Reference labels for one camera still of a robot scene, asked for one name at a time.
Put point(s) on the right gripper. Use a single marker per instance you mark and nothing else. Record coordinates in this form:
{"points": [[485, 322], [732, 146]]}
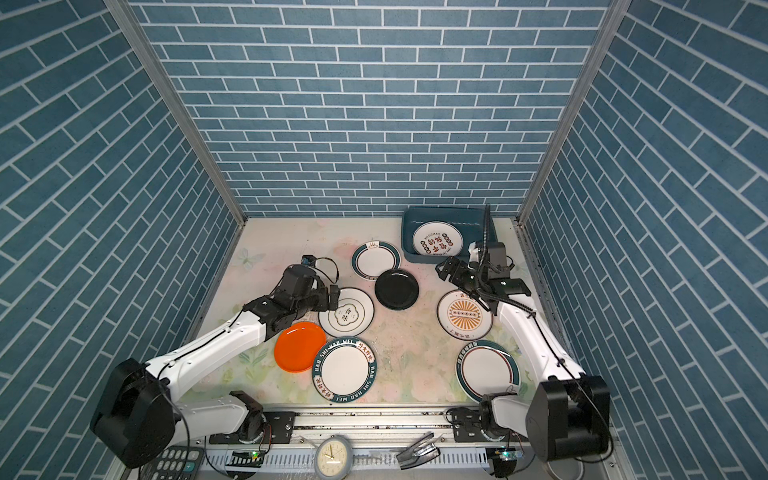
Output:
{"points": [[463, 267]]}

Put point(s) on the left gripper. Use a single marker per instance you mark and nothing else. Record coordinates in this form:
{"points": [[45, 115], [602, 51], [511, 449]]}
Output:
{"points": [[324, 302]]}

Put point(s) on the white plate red characters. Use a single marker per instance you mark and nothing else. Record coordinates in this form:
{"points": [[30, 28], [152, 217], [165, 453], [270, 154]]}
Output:
{"points": [[437, 239]]}

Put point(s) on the small green rim plate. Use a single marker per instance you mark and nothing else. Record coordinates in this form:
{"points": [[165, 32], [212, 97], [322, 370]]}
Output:
{"points": [[373, 258]]}

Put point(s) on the green red rim plate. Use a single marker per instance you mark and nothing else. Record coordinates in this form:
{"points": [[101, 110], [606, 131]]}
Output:
{"points": [[484, 368]]}

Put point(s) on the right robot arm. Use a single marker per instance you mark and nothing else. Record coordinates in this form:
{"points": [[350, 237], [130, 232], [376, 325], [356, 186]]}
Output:
{"points": [[568, 416]]}

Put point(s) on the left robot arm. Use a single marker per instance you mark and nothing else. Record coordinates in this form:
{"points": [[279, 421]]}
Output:
{"points": [[139, 413]]}

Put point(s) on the teal plastic bin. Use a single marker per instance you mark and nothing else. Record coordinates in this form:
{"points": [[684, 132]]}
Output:
{"points": [[467, 220]]}

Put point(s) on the orange sunburst plate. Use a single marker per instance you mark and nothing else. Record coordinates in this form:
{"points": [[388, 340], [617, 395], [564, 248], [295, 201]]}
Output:
{"points": [[463, 318]]}

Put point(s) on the white plate flower outline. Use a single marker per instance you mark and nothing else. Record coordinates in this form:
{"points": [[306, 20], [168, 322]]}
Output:
{"points": [[354, 314]]}

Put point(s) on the green rim lettered plate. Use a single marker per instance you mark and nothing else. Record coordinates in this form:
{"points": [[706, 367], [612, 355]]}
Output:
{"points": [[344, 369]]}

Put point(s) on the black plate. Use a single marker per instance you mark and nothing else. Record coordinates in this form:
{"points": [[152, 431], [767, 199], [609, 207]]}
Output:
{"points": [[396, 289]]}

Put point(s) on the white analog clock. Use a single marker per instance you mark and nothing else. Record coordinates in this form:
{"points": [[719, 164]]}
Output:
{"points": [[333, 459]]}

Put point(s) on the black stapler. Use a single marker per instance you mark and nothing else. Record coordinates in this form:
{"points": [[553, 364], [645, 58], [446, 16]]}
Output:
{"points": [[419, 453]]}

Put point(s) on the black calculator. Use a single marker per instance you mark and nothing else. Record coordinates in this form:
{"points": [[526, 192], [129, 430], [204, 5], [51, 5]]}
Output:
{"points": [[176, 462]]}

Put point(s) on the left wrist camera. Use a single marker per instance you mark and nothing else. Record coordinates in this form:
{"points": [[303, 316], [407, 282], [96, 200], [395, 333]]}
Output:
{"points": [[308, 260]]}

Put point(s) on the aluminium rail base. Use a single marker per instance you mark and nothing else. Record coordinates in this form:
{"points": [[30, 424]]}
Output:
{"points": [[376, 435]]}

